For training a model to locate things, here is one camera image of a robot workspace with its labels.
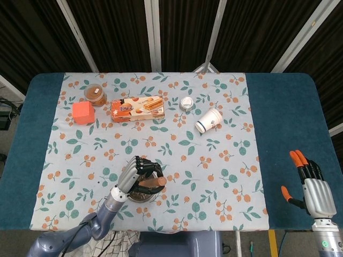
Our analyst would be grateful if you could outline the orange cube block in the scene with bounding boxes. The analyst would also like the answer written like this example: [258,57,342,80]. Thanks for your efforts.
[72,100,96,125]

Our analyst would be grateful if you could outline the clear jar of rubber bands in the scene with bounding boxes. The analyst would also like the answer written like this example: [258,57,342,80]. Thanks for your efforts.
[83,83,107,108]

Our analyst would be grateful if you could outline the white paper cup blue logo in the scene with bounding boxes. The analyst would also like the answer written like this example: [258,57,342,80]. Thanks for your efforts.
[194,107,224,135]

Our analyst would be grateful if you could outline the brown and white mixed grains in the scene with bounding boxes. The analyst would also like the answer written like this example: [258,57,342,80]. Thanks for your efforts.
[131,191,154,201]

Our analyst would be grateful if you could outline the black white checked cloth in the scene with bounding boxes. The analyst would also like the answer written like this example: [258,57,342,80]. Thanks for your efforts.
[83,231,141,257]

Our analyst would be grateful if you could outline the wooden rolling pin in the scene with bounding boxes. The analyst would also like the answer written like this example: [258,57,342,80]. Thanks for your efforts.
[139,177,168,190]

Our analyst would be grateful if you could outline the stainless steel bowl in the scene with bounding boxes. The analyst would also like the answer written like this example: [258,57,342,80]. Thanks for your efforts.
[125,171,162,204]

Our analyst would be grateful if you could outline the floral fruit print tablecloth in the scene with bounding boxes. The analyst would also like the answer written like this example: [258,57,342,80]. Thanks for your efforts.
[28,71,270,232]

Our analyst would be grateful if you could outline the dark pleated curtain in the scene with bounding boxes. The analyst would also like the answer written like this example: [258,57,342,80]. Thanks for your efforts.
[0,0,343,130]

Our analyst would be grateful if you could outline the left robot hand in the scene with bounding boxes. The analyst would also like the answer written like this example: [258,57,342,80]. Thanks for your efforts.
[117,155,165,200]

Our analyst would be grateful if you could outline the white frame post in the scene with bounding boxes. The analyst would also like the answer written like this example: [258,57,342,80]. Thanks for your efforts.
[56,0,100,73]
[144,0,165,73]
[270,0,343,73]
[192,0,229,74]

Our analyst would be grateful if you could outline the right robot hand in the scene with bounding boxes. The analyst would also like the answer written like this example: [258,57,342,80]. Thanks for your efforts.
[280,150,338,218]

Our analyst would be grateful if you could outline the grey-blue robot torso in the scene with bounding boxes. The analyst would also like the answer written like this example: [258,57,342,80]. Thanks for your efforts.
[139,231,223,257]

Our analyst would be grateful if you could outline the black electronic box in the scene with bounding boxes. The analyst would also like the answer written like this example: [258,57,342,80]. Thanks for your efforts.
[0,99,24,132]

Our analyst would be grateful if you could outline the small clear jar of pins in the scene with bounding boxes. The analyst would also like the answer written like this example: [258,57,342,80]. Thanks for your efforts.
[178,96,195,112]

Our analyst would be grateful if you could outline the orange biscuit roll box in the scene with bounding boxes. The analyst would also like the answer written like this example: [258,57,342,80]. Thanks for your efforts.
[110,96,166,123]

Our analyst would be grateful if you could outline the teal velvet table cover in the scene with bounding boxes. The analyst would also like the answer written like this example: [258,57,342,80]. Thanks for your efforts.
[0,72,343,232]

